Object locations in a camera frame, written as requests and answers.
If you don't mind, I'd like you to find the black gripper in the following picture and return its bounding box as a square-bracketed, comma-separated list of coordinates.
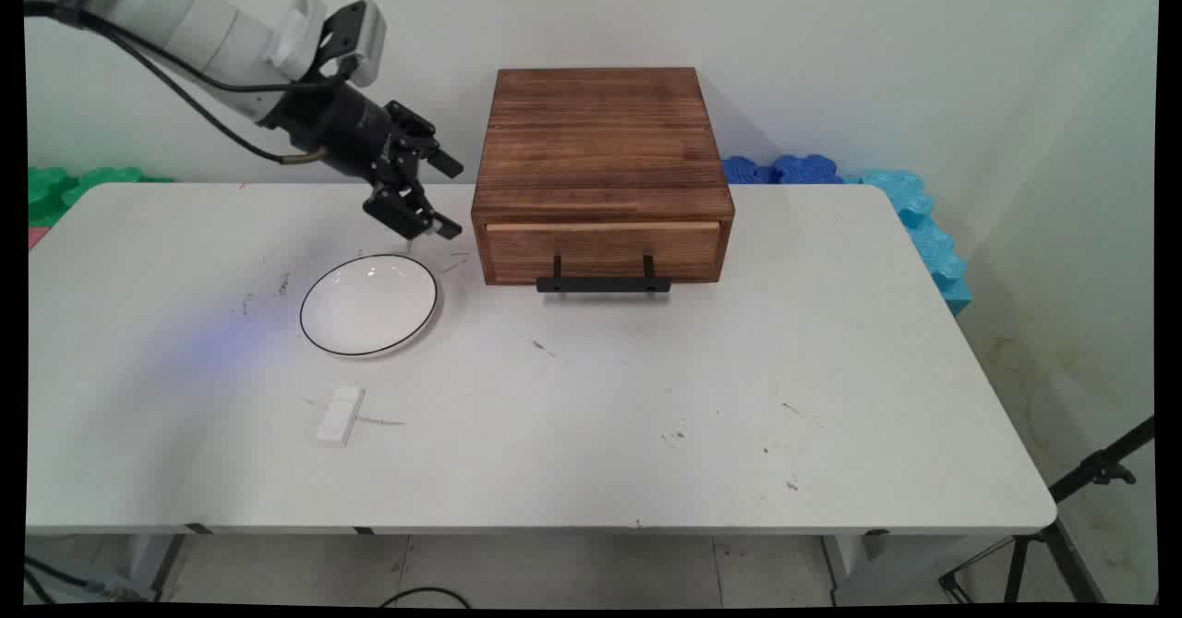
[264, 80, 466, 243]

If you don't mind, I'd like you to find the wooden cabinet door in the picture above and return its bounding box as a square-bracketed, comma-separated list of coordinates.
[484, 221, 723, 295]

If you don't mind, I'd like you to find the white plate with black rim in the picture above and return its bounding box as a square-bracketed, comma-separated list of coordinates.
[299, 253, 440, 358]

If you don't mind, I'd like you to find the dark wooden cabinet box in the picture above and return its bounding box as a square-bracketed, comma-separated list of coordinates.
[471, 67, 736, 286]

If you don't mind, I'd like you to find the small white rectangular block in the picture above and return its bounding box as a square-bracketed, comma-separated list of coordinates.
[316, 386, 367, 447]

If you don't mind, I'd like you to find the green foam mat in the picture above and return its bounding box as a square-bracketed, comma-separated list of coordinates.
[28, 166, 176, 229]

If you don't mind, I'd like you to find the white table leg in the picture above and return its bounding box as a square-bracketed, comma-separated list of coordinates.
[820, 533, 889, 593]
[127, 533, 187, 600]

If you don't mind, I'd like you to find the cyan foam mat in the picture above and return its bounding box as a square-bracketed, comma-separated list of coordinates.
[838, 168, 974, 317]

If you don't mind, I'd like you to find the black tripod stand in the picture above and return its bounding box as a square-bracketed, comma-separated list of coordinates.
[938, 415, 1158, 606]

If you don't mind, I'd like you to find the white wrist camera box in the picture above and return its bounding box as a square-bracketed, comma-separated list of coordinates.
[272, 0, 387, 89]

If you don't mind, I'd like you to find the black cable with metal plug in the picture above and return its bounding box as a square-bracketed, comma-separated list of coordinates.
[88, 25, 329, 166]

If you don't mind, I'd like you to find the black camera cable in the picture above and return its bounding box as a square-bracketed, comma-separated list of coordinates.
[23, 0, 361, 95]

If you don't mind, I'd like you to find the black floor cable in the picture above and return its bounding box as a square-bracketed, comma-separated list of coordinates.
[379, 586, 474, 611]

